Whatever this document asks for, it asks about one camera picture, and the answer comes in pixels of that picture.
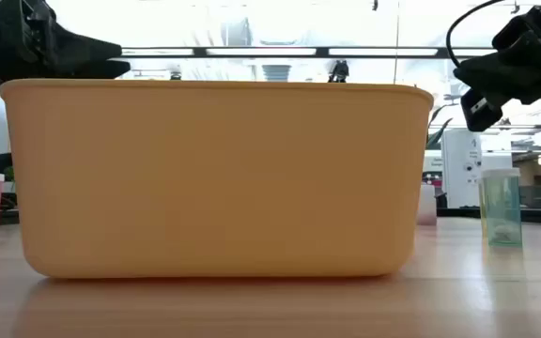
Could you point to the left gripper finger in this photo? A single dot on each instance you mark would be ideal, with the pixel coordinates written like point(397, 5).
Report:
point(106, 69)
point(78, 47)

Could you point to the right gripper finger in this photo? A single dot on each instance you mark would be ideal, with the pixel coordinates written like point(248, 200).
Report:
point(526, 33)
point(500, 75)

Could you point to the yellow plastic bin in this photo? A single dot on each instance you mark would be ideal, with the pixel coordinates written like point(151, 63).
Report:
point(214, 178)

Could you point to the green spiky plant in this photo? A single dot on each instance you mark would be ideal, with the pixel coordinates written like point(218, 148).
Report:
point(437, 138)

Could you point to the black horizontal beam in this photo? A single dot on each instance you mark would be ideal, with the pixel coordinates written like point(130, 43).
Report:
point(200, 51)

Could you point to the white square pillar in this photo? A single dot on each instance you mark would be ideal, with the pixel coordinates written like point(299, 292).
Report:
point(460, 178)

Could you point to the small white ball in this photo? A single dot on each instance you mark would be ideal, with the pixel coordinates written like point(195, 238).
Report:
point(429, 206)

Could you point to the small black background device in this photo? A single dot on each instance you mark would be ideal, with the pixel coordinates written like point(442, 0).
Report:
point(340, 71)

